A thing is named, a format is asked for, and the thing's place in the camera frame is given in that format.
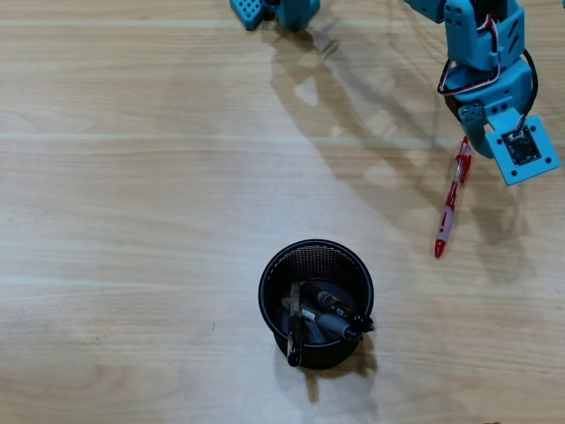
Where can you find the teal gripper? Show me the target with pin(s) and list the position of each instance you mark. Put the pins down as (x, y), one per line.
(472, 116)

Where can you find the red retractable pen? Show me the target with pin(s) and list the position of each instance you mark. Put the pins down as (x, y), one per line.
(451, 203)

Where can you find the black barrel labelled pen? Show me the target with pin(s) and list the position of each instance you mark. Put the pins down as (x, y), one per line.
(340, 305)

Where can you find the grey grip retractable pen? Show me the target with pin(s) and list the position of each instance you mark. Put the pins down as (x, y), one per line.
(331, 324)

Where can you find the clear pen with black cap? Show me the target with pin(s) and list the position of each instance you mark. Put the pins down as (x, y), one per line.
(294, 335)

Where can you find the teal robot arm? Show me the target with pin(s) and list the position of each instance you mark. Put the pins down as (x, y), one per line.
(463, 35)

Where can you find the black mesh pen holder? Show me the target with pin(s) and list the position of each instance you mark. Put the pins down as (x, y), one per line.
(315, 360)

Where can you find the teal perforated clamp block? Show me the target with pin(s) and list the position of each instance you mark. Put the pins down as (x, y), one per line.
(247, 13)

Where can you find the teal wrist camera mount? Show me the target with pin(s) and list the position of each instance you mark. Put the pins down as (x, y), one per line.
(529, 170)

